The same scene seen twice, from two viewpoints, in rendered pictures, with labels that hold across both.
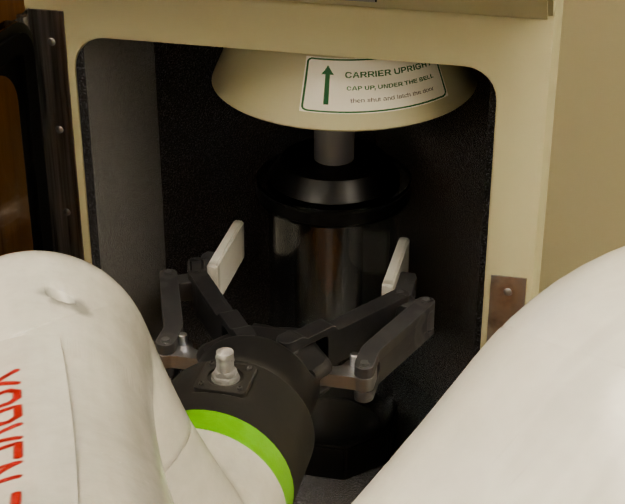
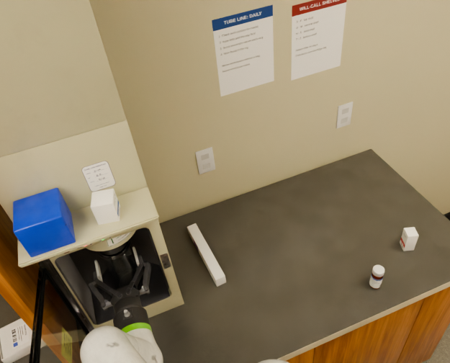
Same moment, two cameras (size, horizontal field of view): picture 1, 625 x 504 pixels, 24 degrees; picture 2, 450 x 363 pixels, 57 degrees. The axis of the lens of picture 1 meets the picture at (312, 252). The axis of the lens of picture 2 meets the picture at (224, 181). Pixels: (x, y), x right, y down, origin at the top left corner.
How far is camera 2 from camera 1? 54 cm
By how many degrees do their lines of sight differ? 27
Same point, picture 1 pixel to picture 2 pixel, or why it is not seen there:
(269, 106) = (101, 248)
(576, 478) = not seen: outside the picture
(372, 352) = (145, 284)
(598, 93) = (146, 173)
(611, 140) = (153, 181)
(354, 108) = (119, 240)
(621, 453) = not seen: outside the picture
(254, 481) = (147, 334)
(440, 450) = not seen: outside the picture
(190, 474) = (142, 348)
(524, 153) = (158, 235)
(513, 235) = (161, 248)
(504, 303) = (164, 258)
